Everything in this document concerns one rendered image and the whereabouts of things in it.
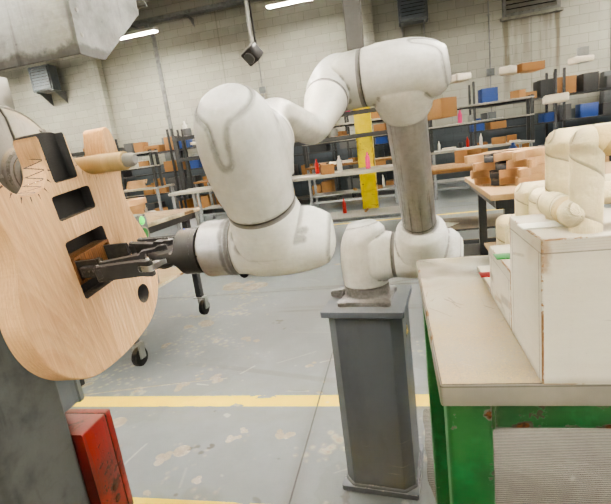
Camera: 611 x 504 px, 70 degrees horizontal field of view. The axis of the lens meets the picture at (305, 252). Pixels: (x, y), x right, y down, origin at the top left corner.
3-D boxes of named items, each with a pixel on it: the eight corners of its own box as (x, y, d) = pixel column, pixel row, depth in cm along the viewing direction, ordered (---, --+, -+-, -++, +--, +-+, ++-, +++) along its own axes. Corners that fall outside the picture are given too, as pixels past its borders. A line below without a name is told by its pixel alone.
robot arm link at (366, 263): (349, 276, 161) (342, 217, 156) (398, 274, 155) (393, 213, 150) (338, 290, 146) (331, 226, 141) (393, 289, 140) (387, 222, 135)
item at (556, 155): (550, 221, 54) (549, 143, 52) (541, 216, 57) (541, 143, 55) (578, 218, 53) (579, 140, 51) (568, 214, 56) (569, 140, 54)
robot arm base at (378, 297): (338, 289, 165) (337, 275, 164) (397, 288, 158) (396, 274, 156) (325, 307, 149) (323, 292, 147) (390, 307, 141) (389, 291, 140)
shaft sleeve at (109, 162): (49, 177, 82) (37, 183, 79) (41, 161, 81) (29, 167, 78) (133, 165, 78) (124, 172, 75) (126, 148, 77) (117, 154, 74)
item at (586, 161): (575, 235, 46) (576, 144, 44) (563, 229, 49) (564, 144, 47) (608, 232, 45) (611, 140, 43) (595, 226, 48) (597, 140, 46)
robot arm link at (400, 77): (398, 253, 156) (463, 249, 149) (395, 288, 146) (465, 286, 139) (357, 35, 104) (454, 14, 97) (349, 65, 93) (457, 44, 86)
